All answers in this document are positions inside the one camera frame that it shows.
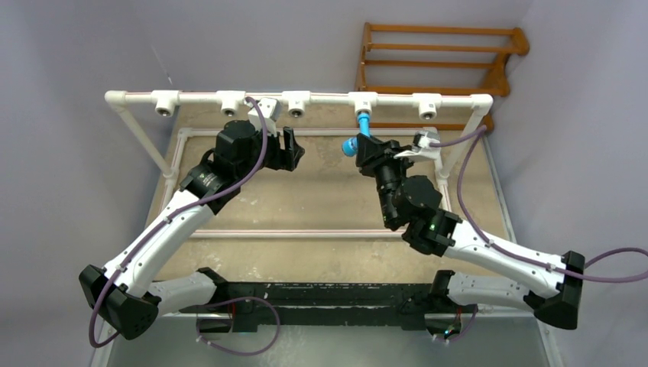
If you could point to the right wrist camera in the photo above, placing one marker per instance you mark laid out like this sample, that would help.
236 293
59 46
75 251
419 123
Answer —
422 142

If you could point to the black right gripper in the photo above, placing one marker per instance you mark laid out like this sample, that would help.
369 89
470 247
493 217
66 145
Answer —
373 154

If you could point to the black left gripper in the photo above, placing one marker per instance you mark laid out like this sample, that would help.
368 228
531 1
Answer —
285 158

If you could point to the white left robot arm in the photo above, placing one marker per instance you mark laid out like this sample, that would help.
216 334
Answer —
123 292

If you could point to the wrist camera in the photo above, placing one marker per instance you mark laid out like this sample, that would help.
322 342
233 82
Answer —
422 142
270 110

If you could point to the blue plastic water faucet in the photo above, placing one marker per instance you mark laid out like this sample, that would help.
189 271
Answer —
350 147

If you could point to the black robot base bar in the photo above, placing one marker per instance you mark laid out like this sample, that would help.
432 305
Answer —
407 306

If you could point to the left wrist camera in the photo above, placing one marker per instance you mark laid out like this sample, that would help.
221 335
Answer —
270 110

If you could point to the white PVC pipe frame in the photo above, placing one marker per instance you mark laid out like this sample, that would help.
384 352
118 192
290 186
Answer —
364 103

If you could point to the wooden rack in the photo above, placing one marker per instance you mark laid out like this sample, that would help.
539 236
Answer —
452 61

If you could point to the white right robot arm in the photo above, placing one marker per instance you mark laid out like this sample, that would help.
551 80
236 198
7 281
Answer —
548 286

